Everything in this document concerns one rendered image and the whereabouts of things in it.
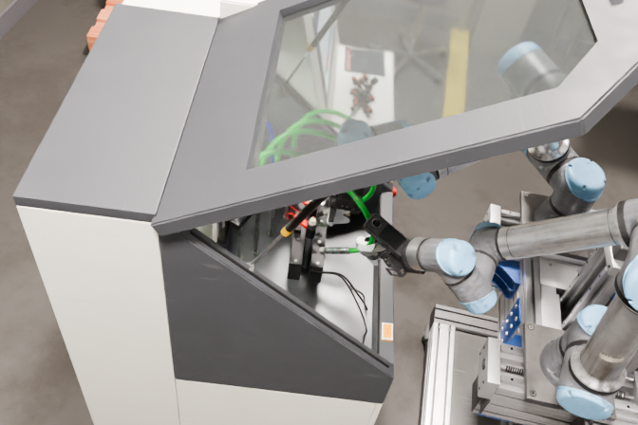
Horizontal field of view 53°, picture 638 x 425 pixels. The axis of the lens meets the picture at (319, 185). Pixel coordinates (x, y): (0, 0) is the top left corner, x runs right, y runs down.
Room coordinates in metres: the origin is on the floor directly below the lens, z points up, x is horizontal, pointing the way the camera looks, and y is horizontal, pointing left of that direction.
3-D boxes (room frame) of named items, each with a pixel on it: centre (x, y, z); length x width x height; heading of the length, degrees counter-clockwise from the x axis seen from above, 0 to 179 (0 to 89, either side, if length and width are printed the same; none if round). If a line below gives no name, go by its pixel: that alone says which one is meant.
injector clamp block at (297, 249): (1.27, 0.01, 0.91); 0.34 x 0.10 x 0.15; 3
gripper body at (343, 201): (1.15, -0.07, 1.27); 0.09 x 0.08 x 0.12; 93
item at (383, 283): (1.16, -0.24, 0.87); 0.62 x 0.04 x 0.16; 3
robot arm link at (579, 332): (0.86, -0.71, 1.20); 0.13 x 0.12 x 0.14; 162
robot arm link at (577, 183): (1.37, -0.74, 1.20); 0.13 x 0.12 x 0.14; 28
